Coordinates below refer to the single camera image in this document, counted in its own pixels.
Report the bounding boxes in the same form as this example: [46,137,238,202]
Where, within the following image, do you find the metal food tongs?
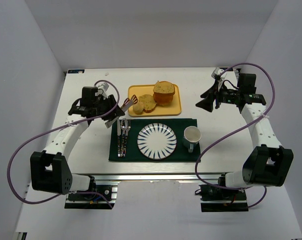
[105,94,138,128]

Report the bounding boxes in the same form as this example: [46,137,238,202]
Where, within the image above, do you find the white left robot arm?
[30,83,116,195]

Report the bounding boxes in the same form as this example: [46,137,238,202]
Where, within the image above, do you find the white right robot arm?
[196,68,294,190]

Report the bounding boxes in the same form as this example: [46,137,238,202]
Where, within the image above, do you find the small round bread roll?
[132,101,144,115]

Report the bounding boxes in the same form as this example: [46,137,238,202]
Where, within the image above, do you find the large round bread loaf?
[153,81,176,106]

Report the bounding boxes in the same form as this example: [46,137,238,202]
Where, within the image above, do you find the herb bread slice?
[138,94,157,113]

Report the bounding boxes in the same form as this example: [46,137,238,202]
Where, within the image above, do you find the yellow plastic tray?
[127,84,182,118]

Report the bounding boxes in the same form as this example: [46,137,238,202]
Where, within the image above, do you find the pale green mug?
[182,126,202,153]

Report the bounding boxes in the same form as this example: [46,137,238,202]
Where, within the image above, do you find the blue label sticker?
[67,69,85,74]

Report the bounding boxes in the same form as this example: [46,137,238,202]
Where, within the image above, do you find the dark green placemat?
[108,118,201,163]

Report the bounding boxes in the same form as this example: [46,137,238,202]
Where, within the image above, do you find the white blue striped plate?
[137,123,177,161]

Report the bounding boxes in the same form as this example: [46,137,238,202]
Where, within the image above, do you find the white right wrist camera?
[211,67,225,88]

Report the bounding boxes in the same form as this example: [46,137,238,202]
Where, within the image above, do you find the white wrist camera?
[95,83,109,98]
[211,67,225,88]

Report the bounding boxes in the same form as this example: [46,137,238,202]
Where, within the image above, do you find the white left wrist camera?
[95,83,109,98]

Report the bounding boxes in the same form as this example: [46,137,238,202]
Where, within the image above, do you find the table knife patterned handle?
[116,118,121,158]

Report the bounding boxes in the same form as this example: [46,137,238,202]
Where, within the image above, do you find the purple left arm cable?
[6,79,121,210]

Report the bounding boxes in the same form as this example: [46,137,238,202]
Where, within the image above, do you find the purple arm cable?
[6,79,121,210]
[194,62,277,209]

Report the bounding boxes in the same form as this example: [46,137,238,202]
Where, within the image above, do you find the fork patterned handle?
[123,119,131,158]

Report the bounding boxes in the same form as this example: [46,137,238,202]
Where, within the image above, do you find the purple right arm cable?
[194,62,277,209]

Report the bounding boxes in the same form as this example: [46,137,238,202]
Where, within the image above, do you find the aluminium front rail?
[89,172,229,183]

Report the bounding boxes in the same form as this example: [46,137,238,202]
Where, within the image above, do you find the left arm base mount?
[64,175,119,210]

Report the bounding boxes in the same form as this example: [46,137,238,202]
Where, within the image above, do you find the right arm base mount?
[194,184,249,213]

